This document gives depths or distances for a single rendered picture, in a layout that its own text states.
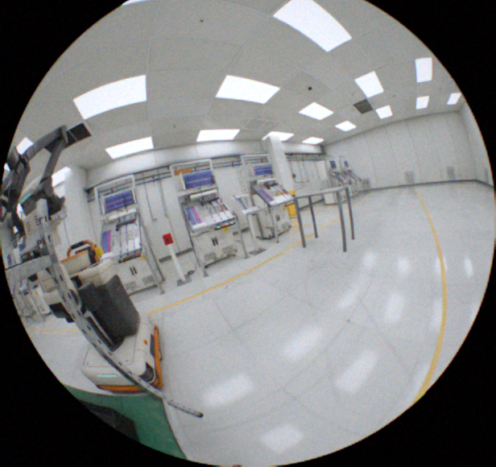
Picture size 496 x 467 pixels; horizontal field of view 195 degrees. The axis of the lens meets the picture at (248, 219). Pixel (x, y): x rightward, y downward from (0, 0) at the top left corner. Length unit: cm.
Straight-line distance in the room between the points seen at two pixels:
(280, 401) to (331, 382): 26
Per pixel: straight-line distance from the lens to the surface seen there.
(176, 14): 215
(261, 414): 95
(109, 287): 111
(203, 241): 245
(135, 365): 105
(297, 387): 96
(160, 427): 72
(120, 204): 270
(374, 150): 844
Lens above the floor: 92
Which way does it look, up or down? 7 degrees down
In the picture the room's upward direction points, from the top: 15 degrees counter-clockwise
